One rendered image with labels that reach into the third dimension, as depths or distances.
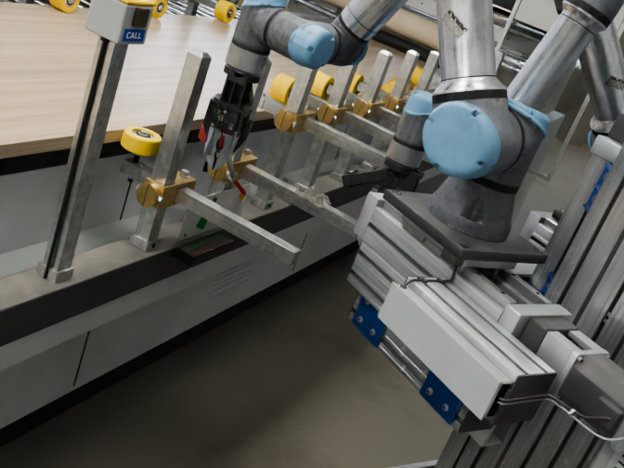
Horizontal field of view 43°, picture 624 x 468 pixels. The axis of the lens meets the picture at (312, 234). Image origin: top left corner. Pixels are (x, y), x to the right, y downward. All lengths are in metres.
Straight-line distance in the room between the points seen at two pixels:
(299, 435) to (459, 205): 1.32
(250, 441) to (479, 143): 1.45
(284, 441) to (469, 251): 1.31
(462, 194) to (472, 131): 0.19
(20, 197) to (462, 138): 0.89
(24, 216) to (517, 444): 1.06
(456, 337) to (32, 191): 0.91
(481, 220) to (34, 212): 0.90
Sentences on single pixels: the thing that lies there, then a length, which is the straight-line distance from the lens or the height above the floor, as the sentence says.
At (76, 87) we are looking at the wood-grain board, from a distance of 1.92.
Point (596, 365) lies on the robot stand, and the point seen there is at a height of 0.99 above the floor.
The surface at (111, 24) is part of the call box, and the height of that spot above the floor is 1.18.
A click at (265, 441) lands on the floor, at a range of 2.46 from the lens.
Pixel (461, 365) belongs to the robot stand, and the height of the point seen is 0.92.
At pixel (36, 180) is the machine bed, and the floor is 0.78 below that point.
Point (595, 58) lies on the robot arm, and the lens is 1.78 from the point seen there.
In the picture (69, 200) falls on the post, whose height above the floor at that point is 0.86.
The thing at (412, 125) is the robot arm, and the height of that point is 1.11.
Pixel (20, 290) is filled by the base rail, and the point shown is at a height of 0.70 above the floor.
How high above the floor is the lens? 1.44
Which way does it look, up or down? 21 degrees down
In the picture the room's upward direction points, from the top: 21 degrees clockwise
